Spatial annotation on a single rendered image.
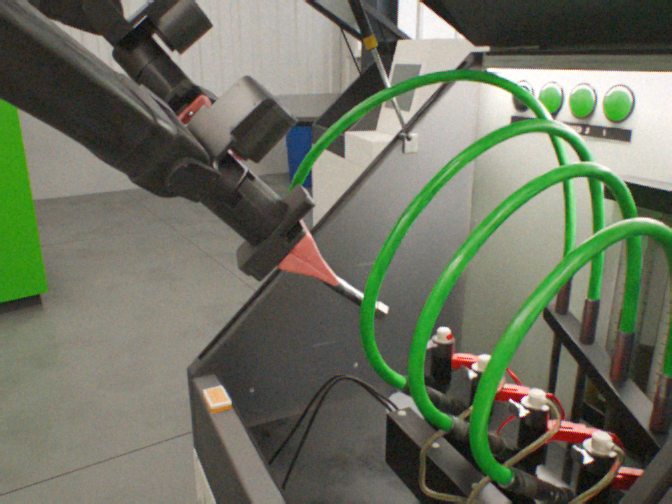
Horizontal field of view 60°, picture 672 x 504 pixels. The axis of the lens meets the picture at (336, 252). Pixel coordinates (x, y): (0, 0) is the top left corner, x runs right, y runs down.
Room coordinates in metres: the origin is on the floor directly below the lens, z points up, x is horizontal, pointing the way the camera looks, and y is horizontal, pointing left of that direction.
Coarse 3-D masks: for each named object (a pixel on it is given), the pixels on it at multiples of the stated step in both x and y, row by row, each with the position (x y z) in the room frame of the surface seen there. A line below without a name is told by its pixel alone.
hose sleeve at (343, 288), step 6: (336, 276) 0.73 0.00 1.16; (324, 282) 0.72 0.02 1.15; (342, 282) 0.72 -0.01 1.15; (336, 288) 0.72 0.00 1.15; (342, 288) 0.72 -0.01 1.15; (348, 288) 0.72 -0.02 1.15; (354, 288) 0.73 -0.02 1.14; (342, 294) 0.72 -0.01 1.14; (348, 294) 0.72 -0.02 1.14; (354, 294) 0.72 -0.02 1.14; (360, 294) 0.72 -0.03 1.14; (354, 300) 0.72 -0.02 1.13; (360, 300) 0.72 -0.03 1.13; (360, 306) 0.73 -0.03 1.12
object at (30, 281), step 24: (0, 120) 3.26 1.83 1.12; (0, 144) 3.24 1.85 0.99; (0, 168) 3.23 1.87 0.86; (24, 168) 3.31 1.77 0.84; (0, 192) 3.21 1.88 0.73; (24, 192) 3.29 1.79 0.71; (0, 216) 3.20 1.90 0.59; (24, 216) 3.28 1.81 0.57; (0, 240) 3.19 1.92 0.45; (24, 240) 3.27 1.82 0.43; (0, 264) 3.17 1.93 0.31; (24, 264) 3.25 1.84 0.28; (0, 288) 3.16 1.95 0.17; (24, 288) 3.24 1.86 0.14; (0, 312) 3.18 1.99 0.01
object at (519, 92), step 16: (416, 80) 0.73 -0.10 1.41; (432, 80) 0.73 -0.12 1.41; (448, 80) 0.73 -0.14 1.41; (464, 80) 0.73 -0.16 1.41; (480, 80) 0.73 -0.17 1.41; (496, 80) 0.73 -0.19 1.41; (384, 96) 0.73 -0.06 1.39; (528, 96) 0.74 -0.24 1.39; (352, 112) 0.72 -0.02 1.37; (544, 112) 0.74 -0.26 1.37; (336, 128) 0.72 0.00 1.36; (320, 144) 0.72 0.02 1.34; (560, 144) 0.74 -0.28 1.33; (304, 160) 0.72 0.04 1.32; (560, 160) 0.74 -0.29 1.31; (304, 176) 0.72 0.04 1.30; (288, 192) 0.72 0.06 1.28
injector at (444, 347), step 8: (440, 344) 0.65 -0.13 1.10; (448, 344) 0.65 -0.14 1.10; (432, 352) 0.66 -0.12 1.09; (440, 352) 0.65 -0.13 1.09; (448, 352) 0.65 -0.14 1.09; (432, 360) 0.66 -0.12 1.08; (440, 360) 0.65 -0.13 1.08; (448, 360) 0.65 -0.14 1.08; (432, 368) 0.66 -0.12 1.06; (440, 368) 0.65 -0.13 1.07; (448, 368) 0.65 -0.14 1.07; (424, 376) 0.65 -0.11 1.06; (432, 376) 0.65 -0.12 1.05; (440, 376) 0.65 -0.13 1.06; (448, 376) 0.65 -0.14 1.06; (432, 384) 0.65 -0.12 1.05; (440, 384) 0.65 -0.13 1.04; (448, 384) 0.65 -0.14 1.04
